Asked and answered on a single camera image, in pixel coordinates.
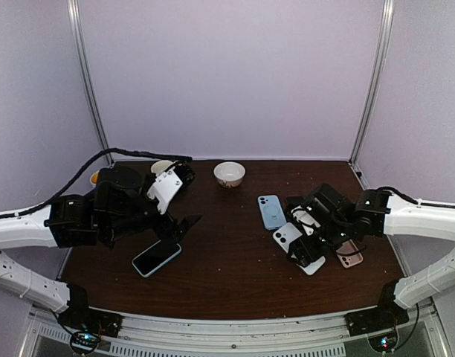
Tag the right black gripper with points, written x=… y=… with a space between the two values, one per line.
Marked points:
x=302 y=248

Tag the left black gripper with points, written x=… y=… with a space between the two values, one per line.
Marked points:
x=165 y=230

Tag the white phone from blue case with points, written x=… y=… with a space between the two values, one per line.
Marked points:
x=282 y=237

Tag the pink phone case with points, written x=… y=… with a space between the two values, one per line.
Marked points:
x=349 y=254

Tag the purple phone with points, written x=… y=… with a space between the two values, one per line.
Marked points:
x=294 y=204

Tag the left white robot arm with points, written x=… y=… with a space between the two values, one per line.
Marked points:
x=122 y=203

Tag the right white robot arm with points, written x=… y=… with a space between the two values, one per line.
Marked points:
x=331 y=219

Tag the cream ribbed mug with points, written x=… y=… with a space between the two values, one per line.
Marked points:
x=160 y=166

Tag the white ceramic bowl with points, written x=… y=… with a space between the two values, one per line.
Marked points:
x=229 y=174

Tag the white mug orange inside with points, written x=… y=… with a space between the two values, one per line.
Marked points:
x=94 y=178

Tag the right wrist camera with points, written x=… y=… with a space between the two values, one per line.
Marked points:
x=305 y=220

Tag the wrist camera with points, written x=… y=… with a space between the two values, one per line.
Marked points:
x=169 y=183
x=305 y=220

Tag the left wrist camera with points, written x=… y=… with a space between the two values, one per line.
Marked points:
x=169 y=183

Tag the front aluminium rail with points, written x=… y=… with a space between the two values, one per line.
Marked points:
x=317 y=335

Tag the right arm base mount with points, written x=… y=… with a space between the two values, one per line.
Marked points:
x=380 y=324

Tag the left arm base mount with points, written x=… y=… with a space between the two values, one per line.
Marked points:
x=87 y=326

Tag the left aluminium frame post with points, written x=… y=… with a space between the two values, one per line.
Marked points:
x=77 y=30

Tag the aluminium frame post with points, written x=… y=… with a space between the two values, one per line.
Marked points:
x=382 y=47
x=77 y=30

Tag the right aluminium frame post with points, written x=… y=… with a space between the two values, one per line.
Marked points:
x=382 y=47

